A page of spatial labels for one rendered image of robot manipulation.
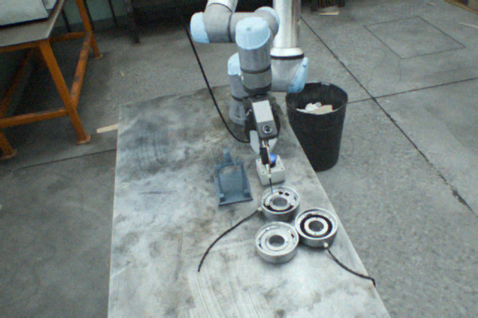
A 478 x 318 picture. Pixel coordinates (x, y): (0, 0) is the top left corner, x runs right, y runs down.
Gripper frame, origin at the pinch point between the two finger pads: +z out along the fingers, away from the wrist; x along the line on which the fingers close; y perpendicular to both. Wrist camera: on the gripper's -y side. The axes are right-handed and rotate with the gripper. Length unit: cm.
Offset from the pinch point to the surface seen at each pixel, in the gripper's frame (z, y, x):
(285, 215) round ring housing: 10.0, -15.2, -1.9
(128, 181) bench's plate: 13.0, 13.4, 41.6
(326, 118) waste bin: 54, 85, -46
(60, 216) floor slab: 93, 89, 107
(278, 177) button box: 11.1, 0.7, -3.7
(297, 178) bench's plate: 13.1, 0.8, -9.2
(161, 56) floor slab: 93, 282, 48
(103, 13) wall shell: 76, 379, 108
